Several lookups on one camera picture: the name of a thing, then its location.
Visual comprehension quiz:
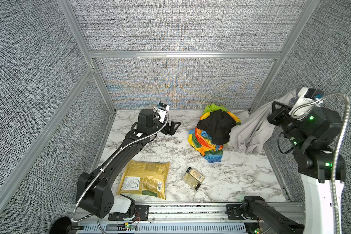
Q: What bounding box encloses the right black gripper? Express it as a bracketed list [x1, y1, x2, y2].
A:
[268, 100, 309, 151]

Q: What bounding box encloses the grey cloth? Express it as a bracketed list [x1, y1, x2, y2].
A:
[227, 89, 297, 155]

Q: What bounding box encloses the black cloth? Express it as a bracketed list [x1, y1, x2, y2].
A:
[197, 110, 237, 145]

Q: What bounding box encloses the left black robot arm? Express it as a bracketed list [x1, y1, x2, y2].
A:
[73, 103, 180, 218]

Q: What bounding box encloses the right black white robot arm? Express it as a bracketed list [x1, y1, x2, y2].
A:
[242, 102, 346, 234]

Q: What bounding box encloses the rainbow coloured cloth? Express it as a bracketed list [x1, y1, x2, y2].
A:
[188, 103, 241, 163]

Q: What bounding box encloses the yellow snack bag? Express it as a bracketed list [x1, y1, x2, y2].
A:
[117, 160, 171, 199]

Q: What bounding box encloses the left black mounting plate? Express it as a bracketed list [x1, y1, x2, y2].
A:
[108, 204, 149, 222]

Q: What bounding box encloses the black mounting plate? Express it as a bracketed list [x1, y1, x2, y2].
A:
[108, 204, 149, 222]
[226, 204, 268, 220]

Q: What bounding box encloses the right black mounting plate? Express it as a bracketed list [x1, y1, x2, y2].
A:
[226, 204, 268, 220]

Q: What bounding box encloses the black round object bottom left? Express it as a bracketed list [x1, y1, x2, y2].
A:
[49, 216, 84, 234]

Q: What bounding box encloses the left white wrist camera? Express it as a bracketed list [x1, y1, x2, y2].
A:
[155, 102, 170, 124]

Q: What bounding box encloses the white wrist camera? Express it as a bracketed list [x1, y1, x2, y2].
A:
[155, 102, 170, 124]
[289, 87, 324, 120]

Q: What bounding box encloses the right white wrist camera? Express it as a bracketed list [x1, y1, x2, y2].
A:
[289, 87, 324, 120]

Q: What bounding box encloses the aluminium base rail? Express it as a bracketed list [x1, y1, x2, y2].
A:
[67, 201, 306, 227]

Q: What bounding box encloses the white slotted cable duct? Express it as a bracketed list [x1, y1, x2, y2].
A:
[80, 222, 248, 234]

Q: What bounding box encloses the left metal flexible cable conduit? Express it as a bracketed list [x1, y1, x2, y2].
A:
[71, 106, 170, 223]

